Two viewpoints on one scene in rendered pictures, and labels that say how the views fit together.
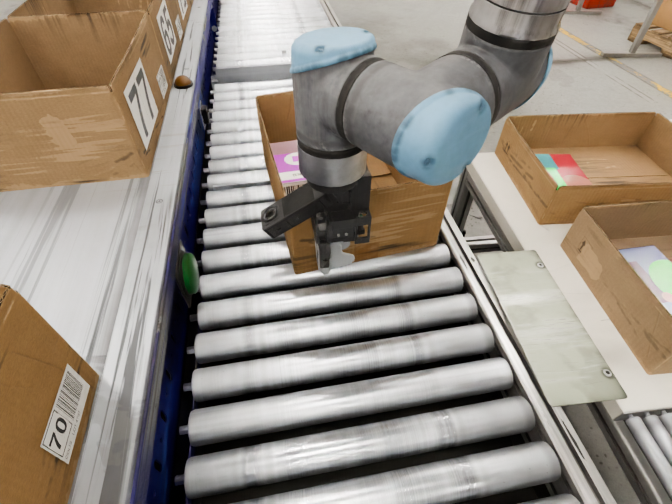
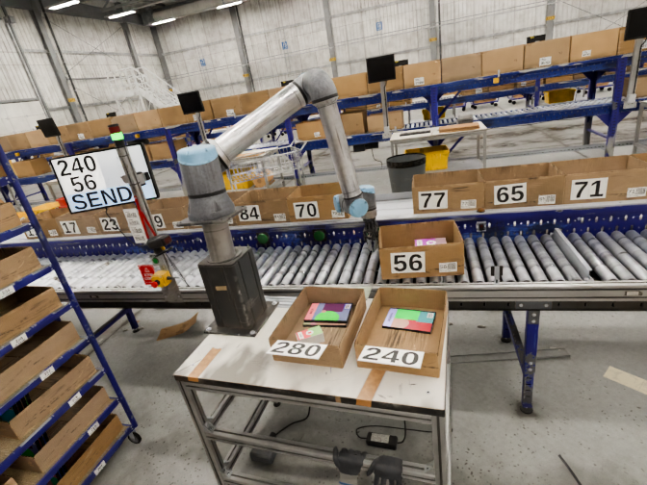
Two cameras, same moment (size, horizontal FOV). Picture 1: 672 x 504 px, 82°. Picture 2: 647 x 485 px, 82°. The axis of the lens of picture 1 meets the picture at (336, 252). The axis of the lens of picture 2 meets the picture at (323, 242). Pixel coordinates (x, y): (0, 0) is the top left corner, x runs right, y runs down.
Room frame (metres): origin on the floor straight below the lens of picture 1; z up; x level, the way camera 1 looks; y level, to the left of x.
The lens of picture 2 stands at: (1.08, -1.75, 1.68)
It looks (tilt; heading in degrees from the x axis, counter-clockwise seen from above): 23 degrees down; 118
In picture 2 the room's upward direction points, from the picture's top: 10 degrees counter-clockwise
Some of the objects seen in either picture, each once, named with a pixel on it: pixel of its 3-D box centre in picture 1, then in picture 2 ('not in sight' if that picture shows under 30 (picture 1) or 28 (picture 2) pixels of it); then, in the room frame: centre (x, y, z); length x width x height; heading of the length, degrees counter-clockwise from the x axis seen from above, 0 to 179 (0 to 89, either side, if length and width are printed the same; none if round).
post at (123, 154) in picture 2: not in sight; (150, 230); (-0.62, -0.47, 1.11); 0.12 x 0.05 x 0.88; 10
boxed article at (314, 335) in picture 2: not in sight; (310, 337); (0.41, -0.73, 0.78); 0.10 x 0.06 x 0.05; 41
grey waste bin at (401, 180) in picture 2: not in sight; (407, 181); (-0.08, 3.05, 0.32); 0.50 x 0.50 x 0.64
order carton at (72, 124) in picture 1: (72, 91); (446, 191); (0.76, 0.52, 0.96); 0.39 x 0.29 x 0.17; 10
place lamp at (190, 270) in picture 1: (192, 273); not in sight; (0.42, 0.24, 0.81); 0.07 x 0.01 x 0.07; 10
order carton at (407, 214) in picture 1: (341, 166); (419, 248); (0.70, -0.01, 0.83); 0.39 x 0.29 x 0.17; 15
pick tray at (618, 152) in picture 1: (602, 163); (404, 326); (0.76, -0.61, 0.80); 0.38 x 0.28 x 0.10; 93
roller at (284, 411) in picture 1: (356, 399); (339, 265); (0.24, -0.03, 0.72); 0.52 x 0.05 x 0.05; 100
